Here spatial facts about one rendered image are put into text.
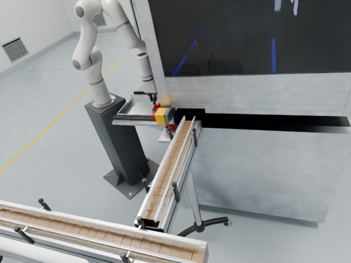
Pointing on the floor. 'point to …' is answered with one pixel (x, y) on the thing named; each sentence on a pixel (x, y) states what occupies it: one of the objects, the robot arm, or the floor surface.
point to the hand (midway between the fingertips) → (153, 98)
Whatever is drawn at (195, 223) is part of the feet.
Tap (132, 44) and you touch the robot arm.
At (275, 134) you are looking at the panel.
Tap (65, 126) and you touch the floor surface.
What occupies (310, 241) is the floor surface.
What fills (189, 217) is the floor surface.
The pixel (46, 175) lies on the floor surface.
